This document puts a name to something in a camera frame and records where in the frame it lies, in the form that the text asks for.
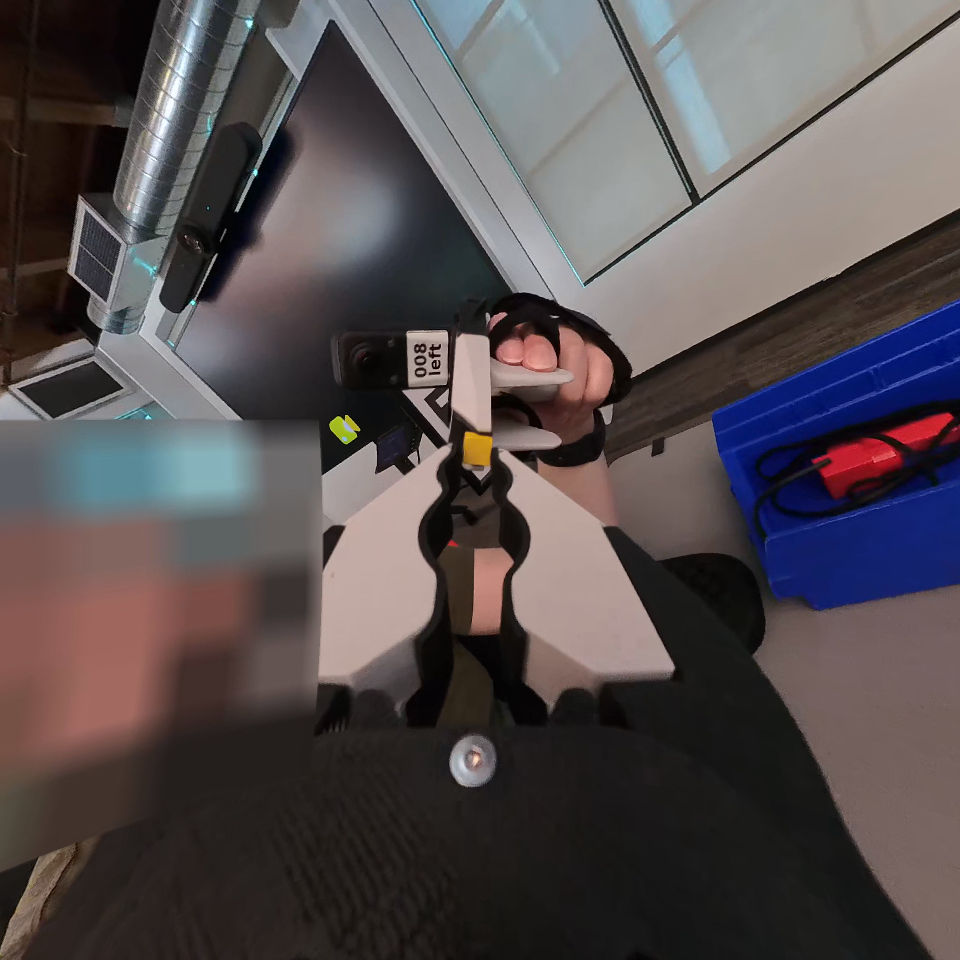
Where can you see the red device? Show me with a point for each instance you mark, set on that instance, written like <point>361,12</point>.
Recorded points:
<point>870,457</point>

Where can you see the small tablet screen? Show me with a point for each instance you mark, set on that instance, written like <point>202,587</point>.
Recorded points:
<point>395,448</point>

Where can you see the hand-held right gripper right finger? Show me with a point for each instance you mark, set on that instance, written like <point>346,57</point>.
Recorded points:
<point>592,600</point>

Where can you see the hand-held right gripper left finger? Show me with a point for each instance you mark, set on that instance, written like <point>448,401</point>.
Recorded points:
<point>375,600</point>

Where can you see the person's left hand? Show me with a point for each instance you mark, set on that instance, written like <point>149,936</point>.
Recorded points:
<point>585,397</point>

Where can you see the white ceiling vent grille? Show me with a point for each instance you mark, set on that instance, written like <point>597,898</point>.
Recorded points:
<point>67,386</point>

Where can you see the large paned window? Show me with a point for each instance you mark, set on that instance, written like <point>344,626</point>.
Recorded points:
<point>600,112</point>

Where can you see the yellow green sticker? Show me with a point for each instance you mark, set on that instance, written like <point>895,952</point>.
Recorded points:
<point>345,429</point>

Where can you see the silver ventilation duct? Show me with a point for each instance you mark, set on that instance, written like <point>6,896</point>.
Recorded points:
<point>172,112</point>

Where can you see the blue plastic bin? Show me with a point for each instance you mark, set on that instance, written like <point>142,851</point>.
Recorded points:
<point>862,555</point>

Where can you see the white air vent box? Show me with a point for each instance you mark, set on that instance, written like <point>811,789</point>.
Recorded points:
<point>97,251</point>

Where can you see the person's left forearm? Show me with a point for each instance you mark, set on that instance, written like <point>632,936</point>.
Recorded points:
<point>592,491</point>

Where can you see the black video bar camera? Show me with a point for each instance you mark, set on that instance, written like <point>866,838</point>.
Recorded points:
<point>210,217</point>

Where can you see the small yellow block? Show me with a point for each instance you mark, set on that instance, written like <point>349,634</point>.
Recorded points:
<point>477,448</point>

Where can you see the large black wall screen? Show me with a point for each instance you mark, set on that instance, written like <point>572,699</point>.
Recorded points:
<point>337,225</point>

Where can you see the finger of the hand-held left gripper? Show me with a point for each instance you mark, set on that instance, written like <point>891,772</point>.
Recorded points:
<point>472,382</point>

